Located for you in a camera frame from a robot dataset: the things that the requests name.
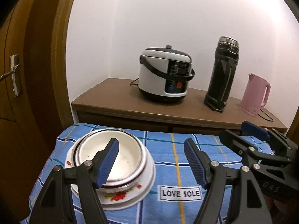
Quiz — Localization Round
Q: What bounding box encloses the silver door handle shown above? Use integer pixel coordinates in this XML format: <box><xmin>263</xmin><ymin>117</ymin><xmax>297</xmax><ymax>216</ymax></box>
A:
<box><xmin>1</xmin><ymin>54</ymin><xmax>22</xmax><ymax>97</ymax></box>

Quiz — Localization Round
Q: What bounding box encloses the blue checked tablecloth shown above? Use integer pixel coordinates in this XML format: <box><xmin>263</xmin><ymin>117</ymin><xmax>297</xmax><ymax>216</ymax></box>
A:
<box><xmin>21</xmin><ymin>123</ymin><xmax>242</xmax><ymax>223</ymax></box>

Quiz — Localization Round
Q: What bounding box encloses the pink electric kettle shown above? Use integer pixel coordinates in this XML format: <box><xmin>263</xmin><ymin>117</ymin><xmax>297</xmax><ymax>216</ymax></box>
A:
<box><xmin>239</xmin><ymin>73</ymin><xmax>271</xmax><ymax>116</ymax></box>

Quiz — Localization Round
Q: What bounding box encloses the brown wooden door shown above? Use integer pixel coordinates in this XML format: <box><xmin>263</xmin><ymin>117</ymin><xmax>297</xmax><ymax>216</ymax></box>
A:
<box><xmin>1</xmin><ymin>0</ymin><xmax>74</xmax><ymax>223</ymax></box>

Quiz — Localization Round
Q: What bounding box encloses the black tall thermos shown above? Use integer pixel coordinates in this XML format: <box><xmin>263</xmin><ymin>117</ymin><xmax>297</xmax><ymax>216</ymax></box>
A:
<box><xmin>204</xmin><ymin>36</ymin><xmax>239</xmax><ymax>113</ymax></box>

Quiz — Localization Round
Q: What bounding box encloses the white enamel bowl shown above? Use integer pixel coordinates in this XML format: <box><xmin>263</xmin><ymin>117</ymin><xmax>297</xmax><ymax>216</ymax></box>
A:
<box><xmin>73</xmin><ymin>128</ymin><xmax>147</xmax><ymax>188</ymax></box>

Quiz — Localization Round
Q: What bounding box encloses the black kettle power cable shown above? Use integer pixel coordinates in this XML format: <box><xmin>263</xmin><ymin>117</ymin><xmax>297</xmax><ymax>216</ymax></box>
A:
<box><xmin>258</xmin><ymin>108</ymin><xmax>274</xmax><ymax>122</ymax></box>

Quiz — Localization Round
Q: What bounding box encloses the brown wooden sideboard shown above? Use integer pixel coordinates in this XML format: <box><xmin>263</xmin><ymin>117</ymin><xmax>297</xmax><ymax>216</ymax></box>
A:
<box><xmin>71</xmin><ymin>78</ymin><xmax>287</xmax><ymax>135</ymax></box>

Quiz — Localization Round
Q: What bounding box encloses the red floral white plate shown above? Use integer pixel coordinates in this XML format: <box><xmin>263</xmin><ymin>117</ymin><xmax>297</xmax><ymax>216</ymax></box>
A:
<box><xmin>64</xmin><ymin>132</ymin><xmax>157</xmax><ymax>211</ymax></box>

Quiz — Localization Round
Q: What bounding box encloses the white black rice cooker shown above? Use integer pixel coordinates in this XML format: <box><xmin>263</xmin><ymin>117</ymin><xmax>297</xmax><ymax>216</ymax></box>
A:
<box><xmin>138</xmin><ymin>45</ymin><xmax>195</xmax><ymax>104</ymax></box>

